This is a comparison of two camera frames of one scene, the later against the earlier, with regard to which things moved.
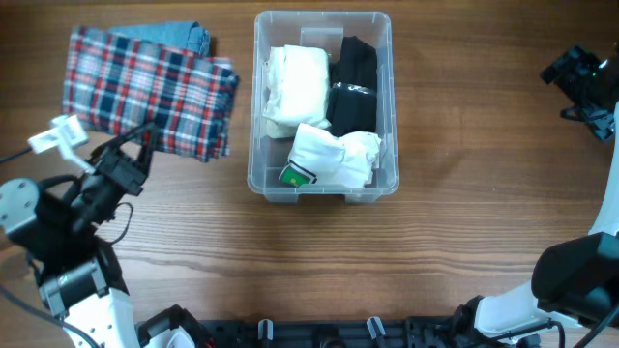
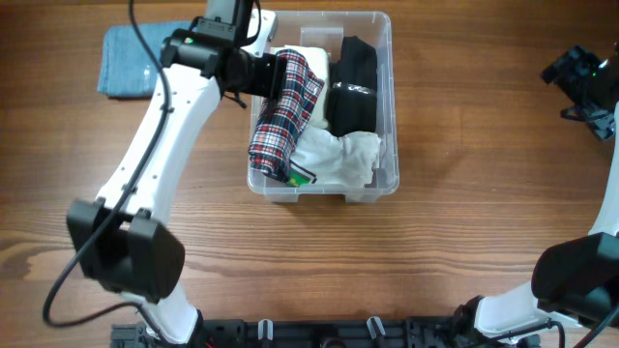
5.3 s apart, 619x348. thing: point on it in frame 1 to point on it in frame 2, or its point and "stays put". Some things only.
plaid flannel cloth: [118, 83] to [282, 119]
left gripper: [120, 169] to [273, 80]
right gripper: [582, 63] stays put
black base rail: [308, 333] stays put
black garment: [352, 100] stays put
